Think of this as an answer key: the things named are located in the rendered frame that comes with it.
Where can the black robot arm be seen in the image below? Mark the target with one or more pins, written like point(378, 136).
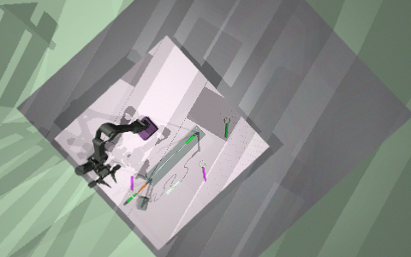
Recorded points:
point(110, 130)

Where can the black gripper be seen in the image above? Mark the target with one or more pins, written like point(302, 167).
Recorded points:
point(101, 180)

